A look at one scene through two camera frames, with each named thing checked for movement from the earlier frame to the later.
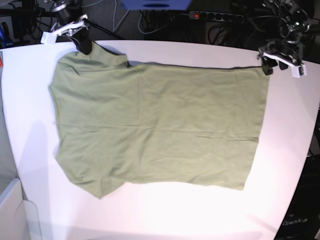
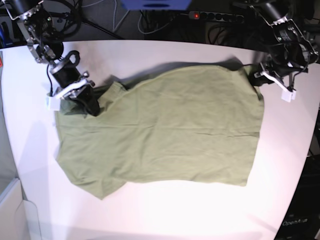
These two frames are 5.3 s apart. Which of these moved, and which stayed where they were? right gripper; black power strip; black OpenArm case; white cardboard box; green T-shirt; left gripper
Moved: right gripper; left gripper; green T-shirt
Stayed: black OpenArm case; white cardboard box; black power strip
